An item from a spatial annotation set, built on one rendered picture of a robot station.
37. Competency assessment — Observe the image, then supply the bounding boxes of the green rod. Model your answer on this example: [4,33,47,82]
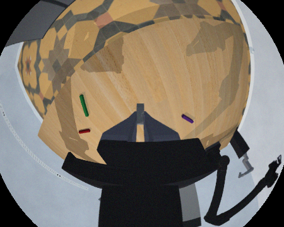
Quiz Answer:
[80,95,89,117]

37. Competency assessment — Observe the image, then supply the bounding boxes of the purple rod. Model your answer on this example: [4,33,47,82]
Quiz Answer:
[181,114,194,123]

